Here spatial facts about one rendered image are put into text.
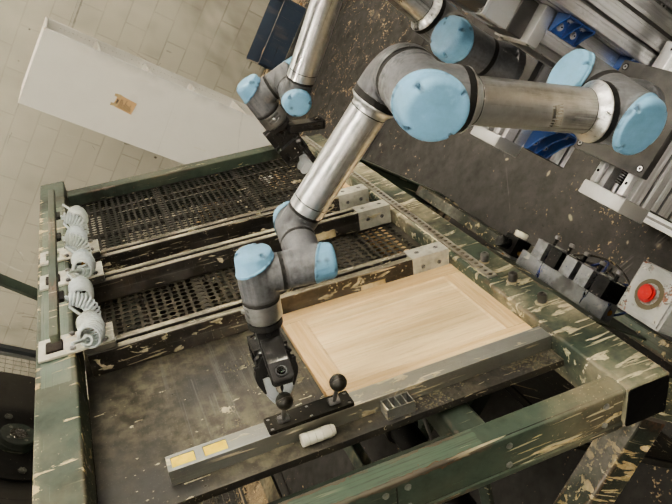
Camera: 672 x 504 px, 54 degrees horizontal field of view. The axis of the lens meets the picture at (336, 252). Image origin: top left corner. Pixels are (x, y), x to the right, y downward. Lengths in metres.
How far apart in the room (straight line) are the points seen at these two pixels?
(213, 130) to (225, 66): 1.48
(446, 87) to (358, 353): 0.83
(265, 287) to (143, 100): 4.30
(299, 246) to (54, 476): 0.66
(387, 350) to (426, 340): 0.11
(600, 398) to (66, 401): 1.18
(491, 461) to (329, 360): 0.49
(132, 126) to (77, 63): 0.60
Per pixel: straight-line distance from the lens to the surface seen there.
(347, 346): 1.75
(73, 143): 7.00
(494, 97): 1.19
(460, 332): 1.77
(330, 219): 2.32
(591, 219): 2.97
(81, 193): 3.13
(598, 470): 1.74
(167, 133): 5.56
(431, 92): 1.10
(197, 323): 1.86
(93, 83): 5.43
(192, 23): 6.85
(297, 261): 1.26
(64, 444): 1.55
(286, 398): 1.39
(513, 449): 1.46
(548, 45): 1.65
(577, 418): 1.53
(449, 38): 1.84
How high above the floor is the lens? 2.20
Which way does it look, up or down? 29 degrees down
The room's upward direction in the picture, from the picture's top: 71 degrees counter-clockwise
